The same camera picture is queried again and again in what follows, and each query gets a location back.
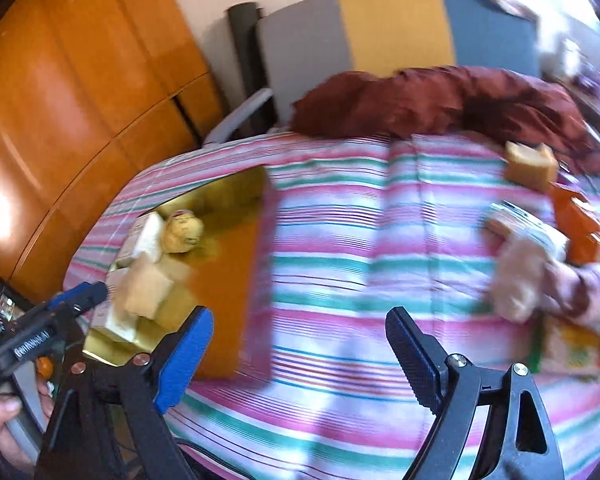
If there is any maroon jacket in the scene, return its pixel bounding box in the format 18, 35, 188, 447
290, 65, 600, 176

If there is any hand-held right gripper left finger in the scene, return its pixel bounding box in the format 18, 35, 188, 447
34, 306, 216, 480

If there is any grey yellow blue chair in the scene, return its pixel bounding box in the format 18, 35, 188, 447
202, 0, 543, 147

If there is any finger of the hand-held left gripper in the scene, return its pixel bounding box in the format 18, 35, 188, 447
42, 282, 108, 318

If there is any green wrapped cracker bar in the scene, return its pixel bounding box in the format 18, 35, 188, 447
486, 201, 570, 262

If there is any gold lined gift box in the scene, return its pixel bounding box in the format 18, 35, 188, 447
82, 165, 276, 381

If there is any white snack packet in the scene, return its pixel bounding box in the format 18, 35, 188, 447
90, 305, 141, 343
117, 212, 166, 266

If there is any orange wooden wardrobe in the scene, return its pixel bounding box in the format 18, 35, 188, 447
0, 0, 226, 306

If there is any yellow round cake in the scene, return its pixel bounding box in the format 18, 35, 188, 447
161, 210, 204, 255

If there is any wooden side table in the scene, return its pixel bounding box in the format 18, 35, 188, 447
555, 77, 600, 126

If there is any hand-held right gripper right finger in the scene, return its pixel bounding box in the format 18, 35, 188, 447
385, 307, 566, 480

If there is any striped pink green cloth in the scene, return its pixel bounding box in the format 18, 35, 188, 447
62, 130, 600, 480

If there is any orange white muffin packet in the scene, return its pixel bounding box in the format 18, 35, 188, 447
550, 182, 600, 266

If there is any yellow green snack packet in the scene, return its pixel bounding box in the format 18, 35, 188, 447
534, 314, 600, 377

